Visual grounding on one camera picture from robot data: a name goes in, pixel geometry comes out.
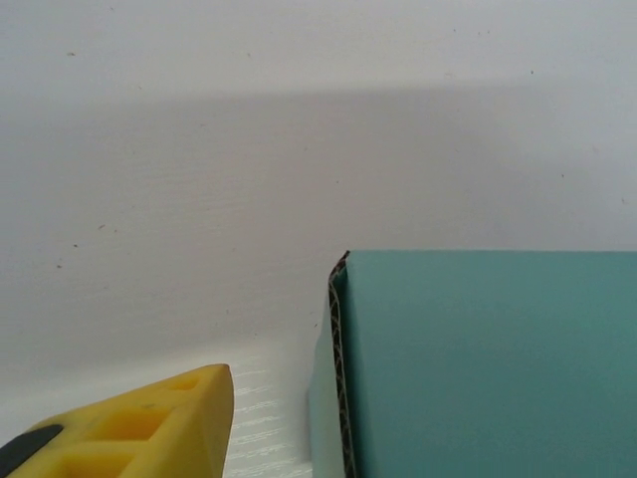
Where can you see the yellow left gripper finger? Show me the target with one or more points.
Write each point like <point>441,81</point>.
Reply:
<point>164,428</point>

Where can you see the teal corrugated cardboard box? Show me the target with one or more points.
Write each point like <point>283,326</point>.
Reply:
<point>473,368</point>

